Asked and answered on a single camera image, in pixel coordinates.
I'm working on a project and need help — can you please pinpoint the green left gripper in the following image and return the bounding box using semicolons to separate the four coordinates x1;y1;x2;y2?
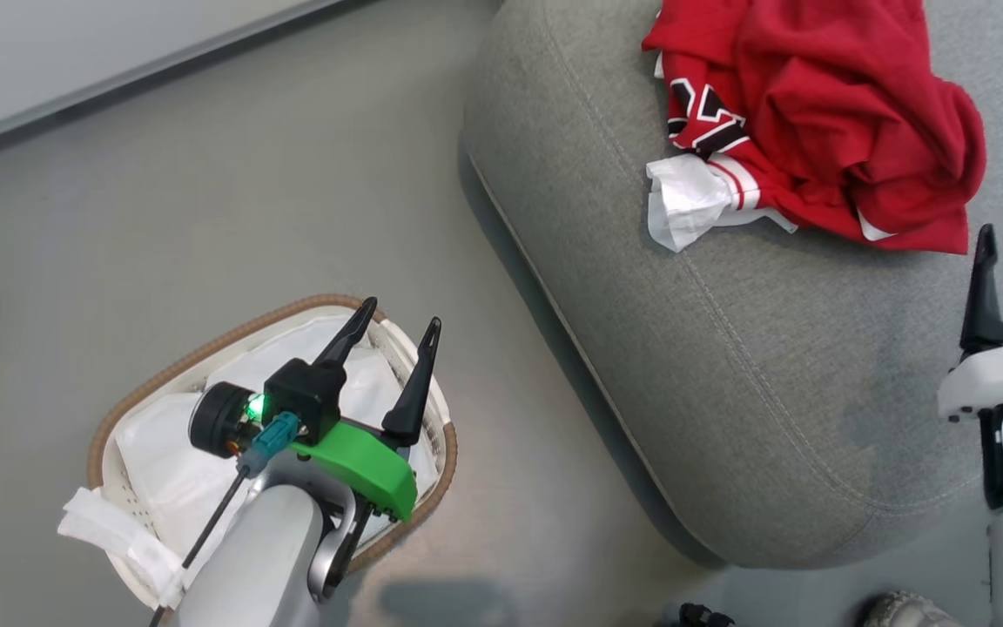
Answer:
288;297;443;524

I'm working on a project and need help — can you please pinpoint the red and white jersey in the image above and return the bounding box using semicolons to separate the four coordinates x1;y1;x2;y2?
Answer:
641;0;988;257

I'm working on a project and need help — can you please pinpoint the grey fabric sofa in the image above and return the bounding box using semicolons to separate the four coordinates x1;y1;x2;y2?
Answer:
461;0;1003;572

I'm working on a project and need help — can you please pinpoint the woven rim white laundry basket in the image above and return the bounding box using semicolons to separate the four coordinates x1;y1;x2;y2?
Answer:
86;293;460;612

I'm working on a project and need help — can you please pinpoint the teal left camera connector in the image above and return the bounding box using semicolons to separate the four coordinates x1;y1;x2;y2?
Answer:
236;412;303;479

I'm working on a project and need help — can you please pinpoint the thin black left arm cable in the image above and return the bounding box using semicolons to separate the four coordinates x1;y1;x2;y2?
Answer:
148;469;252;627

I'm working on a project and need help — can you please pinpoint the aluminium partition bottom rail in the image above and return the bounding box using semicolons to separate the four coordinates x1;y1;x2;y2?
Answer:
0;0;354;159

